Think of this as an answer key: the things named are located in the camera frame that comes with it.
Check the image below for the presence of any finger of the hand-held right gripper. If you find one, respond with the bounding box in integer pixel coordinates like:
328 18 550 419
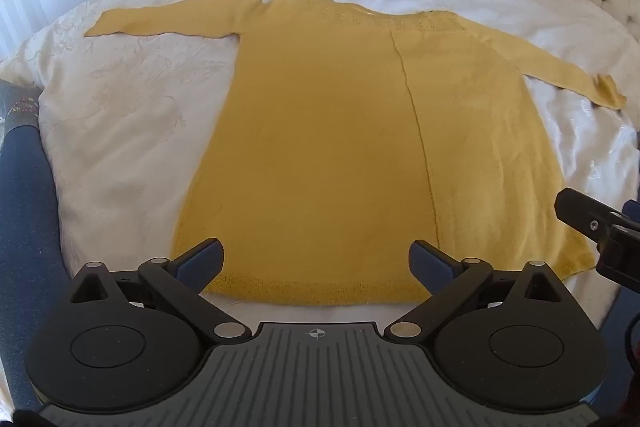
554 188 640 294

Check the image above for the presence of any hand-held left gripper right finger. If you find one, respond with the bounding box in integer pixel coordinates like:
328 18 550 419
382 239 572 343

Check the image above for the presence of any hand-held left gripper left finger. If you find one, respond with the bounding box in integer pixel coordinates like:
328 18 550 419
69 237 252 343

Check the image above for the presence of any yellow knit sweater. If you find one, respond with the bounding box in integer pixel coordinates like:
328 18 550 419
84 0 628 308

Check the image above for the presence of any white embroidered bedspread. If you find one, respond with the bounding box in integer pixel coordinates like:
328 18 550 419
0 0 640 320

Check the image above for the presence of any dark blue cloth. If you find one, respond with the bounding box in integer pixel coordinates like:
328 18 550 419
0 79 69 414

